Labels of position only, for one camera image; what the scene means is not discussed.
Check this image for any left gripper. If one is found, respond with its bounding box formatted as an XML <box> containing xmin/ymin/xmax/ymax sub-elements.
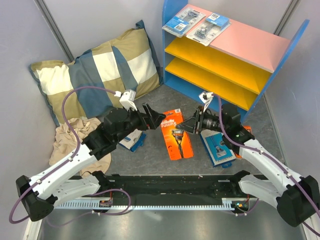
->
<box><xmin>114</xmin><ymin>102</ymin><xmax>166</xmax><ymax>143</ymax></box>

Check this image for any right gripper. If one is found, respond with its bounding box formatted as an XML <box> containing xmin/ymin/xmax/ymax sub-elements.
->
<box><xmin>176</xmin><ymin>105</ymin><xmax>228</xmax><ymax>134</ymax></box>

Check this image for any orange Gillette Fusion5 box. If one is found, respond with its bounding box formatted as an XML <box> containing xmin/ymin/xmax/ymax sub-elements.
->
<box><xmin>160</xmin><ymin>108</ymin><xmax>194</xmax><ymax>161</ymax></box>

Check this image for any clear blister razor pack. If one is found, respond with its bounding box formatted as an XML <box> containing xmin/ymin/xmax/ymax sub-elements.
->
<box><xmin>162</xmin><ymin>7</ymin><xmax>206</xmax><ymax>38</ymax></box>
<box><xmin>186</xmin><ymin>12</ymin><xmax>231</xmax><ymax>47</ymax></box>

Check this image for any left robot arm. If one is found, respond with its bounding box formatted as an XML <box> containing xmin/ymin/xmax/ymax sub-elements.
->
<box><xmin>15</xmin><ymin>103</ymin><xmax>166</xmax><ymax>222</ymax></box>

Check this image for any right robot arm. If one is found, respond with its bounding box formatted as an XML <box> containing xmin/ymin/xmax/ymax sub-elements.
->
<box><xmin>177</xmin><ymin>103</ymin><xmax>320</xmax><ymax>227</ymax></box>

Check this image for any blue shelf with coloured boards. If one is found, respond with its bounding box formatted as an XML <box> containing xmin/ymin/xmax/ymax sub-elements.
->
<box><xmin>162</xmin><ymin>0</ymin><xmax>311</xmax><ymax>123</ymax></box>

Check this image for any white blue razor box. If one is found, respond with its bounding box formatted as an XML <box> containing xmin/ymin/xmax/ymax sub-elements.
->
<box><xmin>119</xmin><ymin>129</ymin><xmax>147</xmax><ymax>152</ymax></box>

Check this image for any blue razor box right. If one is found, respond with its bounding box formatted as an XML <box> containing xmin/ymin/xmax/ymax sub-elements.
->
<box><xmin>200</xmin><ymin>130</ymin><xmax>236</xmax><ymax>168</ymax></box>

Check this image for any small orange razor box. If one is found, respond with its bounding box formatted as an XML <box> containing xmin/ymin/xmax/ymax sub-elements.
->
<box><xmin>235</xmin><ymin>125</ymin><xmax>253</xmax><ymax>159</ymax></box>

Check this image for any checked beige blue pillow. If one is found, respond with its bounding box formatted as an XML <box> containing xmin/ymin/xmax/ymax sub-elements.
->
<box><xmin>29</xmin><ymin>20</ymin><xmax>163</xmax><ymax>126</ymax></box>

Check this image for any beige crumpled cloth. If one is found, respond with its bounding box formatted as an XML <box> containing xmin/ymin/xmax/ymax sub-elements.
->
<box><xmin>49</xmin><ymin>118</ymin><xmax>111</xmax><ymax>178</ymax></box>

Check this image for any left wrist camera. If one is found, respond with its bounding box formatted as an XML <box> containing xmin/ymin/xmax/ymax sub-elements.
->
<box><xmin>114</xmin><ymin>89</ymin><xmax>138</xmax><ymax>111</ymax></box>

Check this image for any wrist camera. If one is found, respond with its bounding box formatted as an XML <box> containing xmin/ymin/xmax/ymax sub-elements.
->
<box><xmin>198</xmin><ymin>91</ymin><xmax>214</xmax><ymax>112</ymax></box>
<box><xmin>114</xmin><ymin>89</ymin><xmax>138</xmax><ymax>111</ymax></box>

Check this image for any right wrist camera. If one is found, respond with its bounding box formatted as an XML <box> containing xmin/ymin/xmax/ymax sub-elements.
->
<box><xmin>198</xmin><ymin>91</ymin><xmax>214</xmax><ymax>112</ymax></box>

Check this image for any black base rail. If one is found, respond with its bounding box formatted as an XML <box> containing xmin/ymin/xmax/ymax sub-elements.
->
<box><xmin>81</xmin><ymin>169</ymin><xmax>266</xmax><ymax>208</ymax></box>

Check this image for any slotted cable duct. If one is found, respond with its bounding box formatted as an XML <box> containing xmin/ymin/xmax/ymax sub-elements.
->
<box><xmin>55</xmin><ymin>197</ymin><xmax>235</xmax><ymax>211</ymax></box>

